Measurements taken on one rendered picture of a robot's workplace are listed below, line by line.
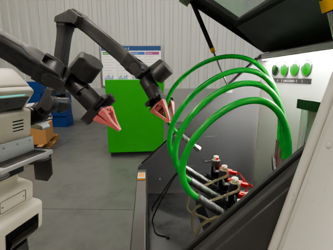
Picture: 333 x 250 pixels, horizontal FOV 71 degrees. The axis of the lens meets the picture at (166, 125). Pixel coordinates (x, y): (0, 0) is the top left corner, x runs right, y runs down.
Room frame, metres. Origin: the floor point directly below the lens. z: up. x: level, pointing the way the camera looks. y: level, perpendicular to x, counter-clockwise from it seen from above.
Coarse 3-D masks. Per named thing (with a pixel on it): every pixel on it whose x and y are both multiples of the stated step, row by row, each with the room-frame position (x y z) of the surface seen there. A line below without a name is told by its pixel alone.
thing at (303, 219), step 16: (320, 112) 0.34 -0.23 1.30; (320, 128) 0.34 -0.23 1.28; (320, 144) 0.32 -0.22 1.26; (304, 160) 0.34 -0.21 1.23; (320, 160) 0.31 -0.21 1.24; (304, 176) 0.33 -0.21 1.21; (320, 176) 0.30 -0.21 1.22; (288, 192) 0.34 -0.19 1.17; (304, 192) 0.31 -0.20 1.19; (320, 192) 0.29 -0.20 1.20; (288, 208) 0.33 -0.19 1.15; (304, 208) 0.30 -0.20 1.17; (320, 208) 0.28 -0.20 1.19; (288, 224) 0.32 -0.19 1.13; (304, 224) 0.29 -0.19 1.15; (320, 224) 0.27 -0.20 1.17; (272, 240) 0.34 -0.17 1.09; (288, 240) 0.31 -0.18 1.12; (304, 240) 0.28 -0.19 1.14; (320, 240) 0.26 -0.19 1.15
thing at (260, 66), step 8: (216, 56) 0.77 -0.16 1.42; (224, 56) 0.76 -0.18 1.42; (232, 56) 0.75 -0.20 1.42; (240, 56) 0.75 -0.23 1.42; (200, 64) 0.79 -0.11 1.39; (256, 64) 0.73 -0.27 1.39; (264, 72) 0.73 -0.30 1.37; (176, 80) 0.81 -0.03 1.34; (272, 80) 0.72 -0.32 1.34; (168, 96) 0.82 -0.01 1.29
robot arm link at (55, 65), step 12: (0, 36) 0.59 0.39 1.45; (12, 36) 0.62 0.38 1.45; (0, 48) 0.59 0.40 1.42; (12, 48) 0.59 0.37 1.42; (24, 48) 0.61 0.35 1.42; (36, 48) 0.65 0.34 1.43; (12, 60) 0.60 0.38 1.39; (24, 60) 0.61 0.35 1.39; (36, 60) 0.61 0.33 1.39; (48, 60) 0.66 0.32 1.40; (24, 72) 0.62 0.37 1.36; (36, 72) 0.62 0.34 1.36; (48, 72) 0.63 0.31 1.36; (60, 72) 0.65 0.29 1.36
